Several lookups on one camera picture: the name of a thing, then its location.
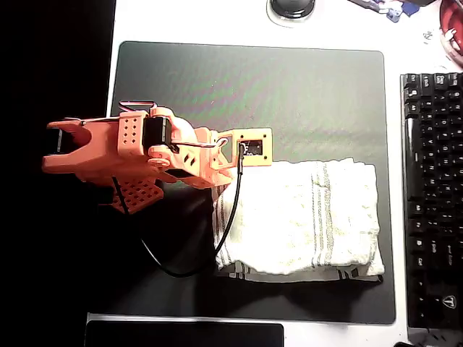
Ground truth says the white striped towel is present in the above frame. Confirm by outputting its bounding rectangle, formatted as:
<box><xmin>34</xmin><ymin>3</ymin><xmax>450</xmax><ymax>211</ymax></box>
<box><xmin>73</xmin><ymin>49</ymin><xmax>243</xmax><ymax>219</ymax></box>
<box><xmin>212</xmin><ymin>156</ymin><xmax>386</xmax><ymax>280</ymax></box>

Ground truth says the dark desk mat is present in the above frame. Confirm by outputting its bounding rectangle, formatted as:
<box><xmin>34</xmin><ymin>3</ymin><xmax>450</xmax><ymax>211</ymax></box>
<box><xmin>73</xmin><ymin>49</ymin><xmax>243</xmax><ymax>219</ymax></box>
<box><xmin>86</xmin><ymin>40</ymin><xmax>397</xmax><ymax>325</ymax></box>

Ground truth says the black round knob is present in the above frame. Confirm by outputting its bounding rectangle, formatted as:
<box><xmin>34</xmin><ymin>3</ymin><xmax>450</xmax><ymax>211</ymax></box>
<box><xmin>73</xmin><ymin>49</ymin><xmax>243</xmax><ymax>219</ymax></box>
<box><xmin>266</xmin><ymin>0</ymin><xmax>318</xmax><ymax>28</ymax></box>

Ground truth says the black flat tablet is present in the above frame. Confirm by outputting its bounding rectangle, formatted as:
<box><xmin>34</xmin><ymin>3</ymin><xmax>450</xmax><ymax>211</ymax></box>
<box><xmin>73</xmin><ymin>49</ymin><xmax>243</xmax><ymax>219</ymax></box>
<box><xmin>85</xmin><ymin>320</ymin><xmax>285</xmax><ymax>347</ymax></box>

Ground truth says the black round object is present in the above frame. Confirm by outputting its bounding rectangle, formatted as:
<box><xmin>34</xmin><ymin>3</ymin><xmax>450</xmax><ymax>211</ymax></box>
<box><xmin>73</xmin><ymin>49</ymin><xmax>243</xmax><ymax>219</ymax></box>
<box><xmin>271</xmin><ymin>0</ymin><xmax>316</xmax><ymax>17</ymax></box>

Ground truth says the black keyboard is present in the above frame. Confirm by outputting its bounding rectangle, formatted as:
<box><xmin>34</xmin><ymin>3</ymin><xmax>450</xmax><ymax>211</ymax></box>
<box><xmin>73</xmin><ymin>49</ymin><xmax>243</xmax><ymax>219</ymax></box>
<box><xmin>399</xmin><ymin>72</ymin><xmax>463</xmax><ymax>330</ymax></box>

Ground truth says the blue clutter pile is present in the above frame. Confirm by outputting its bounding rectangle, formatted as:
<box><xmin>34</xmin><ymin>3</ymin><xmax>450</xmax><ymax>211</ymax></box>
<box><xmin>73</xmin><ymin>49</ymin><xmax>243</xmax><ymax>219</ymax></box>
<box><xmin>347</xmin><ymin>0</ymin><xmax>423</xmax><ymax>23</ymax></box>

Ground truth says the dark object beside keyboard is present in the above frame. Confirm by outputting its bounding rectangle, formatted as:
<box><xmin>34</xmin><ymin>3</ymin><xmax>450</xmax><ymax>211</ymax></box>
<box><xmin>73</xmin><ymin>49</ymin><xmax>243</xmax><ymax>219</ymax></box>
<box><xmin>394</xmin><ymin>327</ymin><xmax>463</xmax><ymax>347</ymax></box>

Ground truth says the red bowl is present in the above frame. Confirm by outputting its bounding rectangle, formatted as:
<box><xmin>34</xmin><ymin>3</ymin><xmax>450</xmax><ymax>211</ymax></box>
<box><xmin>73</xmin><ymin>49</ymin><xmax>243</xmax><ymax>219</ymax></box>
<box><xmin>438</xmin><ymin>0</ymin><xmax>463</xmax><ymax>68</ymax></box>

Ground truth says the black camera cable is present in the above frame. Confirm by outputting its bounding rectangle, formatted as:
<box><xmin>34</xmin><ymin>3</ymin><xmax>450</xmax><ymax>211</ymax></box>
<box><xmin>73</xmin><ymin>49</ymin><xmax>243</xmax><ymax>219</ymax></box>
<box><xmin>111</xmin><ymin>142</ymin><xmax>247</xmax><ymax>278</ymax></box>

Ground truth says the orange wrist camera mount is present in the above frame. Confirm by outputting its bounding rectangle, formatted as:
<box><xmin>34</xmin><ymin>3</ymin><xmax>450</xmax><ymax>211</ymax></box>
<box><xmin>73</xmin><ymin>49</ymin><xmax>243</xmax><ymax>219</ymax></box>
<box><xmin>216</xmin><ymin>127</ymin><xmax>273</xmax><ymax>168</ymax></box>

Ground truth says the red white servo wire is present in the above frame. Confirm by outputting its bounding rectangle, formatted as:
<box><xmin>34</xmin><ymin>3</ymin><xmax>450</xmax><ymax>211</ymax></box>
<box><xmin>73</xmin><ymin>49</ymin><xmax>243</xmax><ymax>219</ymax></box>
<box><xmin>118</xmin><ymin>100</ymin><xmax>158</xmax><ymax>113</ymax></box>

